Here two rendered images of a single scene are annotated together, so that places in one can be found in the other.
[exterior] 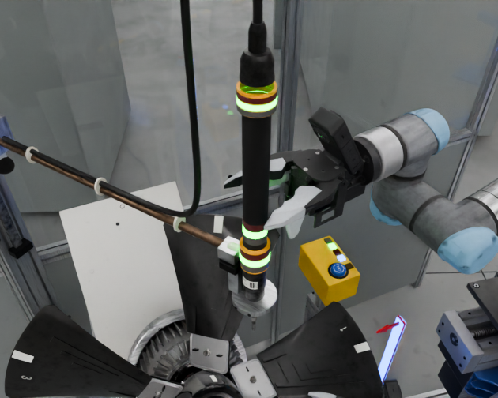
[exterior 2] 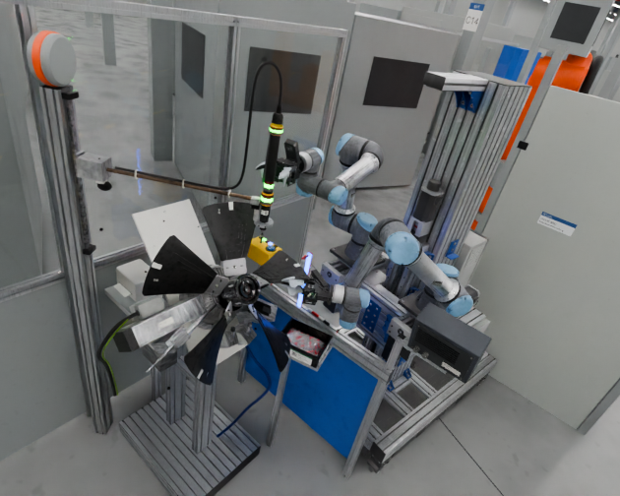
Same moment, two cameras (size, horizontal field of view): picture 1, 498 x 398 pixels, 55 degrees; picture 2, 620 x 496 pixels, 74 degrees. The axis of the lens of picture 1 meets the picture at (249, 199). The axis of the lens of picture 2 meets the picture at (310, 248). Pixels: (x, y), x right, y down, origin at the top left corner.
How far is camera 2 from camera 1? 94 cm
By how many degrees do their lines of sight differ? 28
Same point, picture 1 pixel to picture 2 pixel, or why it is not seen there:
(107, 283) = not seen: hidden behind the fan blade
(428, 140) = (318, 156)
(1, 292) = (47, 299)
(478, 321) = (338, 265)
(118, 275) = not seen: hidden behind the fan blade
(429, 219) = (323, 186)
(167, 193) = (186, 205)
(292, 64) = (227, 146)
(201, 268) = (225, 227)
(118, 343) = not seen: hidden behind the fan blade
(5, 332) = (42, 336)
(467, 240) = (338, 190)
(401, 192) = (310, 179)
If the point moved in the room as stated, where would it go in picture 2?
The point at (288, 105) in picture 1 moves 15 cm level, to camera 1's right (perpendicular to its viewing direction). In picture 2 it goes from (225, 169) to (252, 168)
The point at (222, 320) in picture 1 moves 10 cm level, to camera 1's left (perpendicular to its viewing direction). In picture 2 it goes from (240, 248) to (215, 251)
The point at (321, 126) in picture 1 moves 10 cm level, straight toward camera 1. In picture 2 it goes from (289, 144) to (297, 155)
